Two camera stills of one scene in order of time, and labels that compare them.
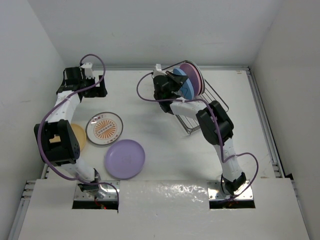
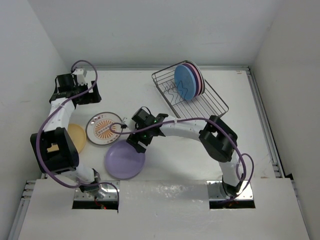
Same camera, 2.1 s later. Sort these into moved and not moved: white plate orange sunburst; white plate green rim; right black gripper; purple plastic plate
Moved: right black gripper
Not moved: white plate green rim; purple plastic plate; white plate orange sunburst
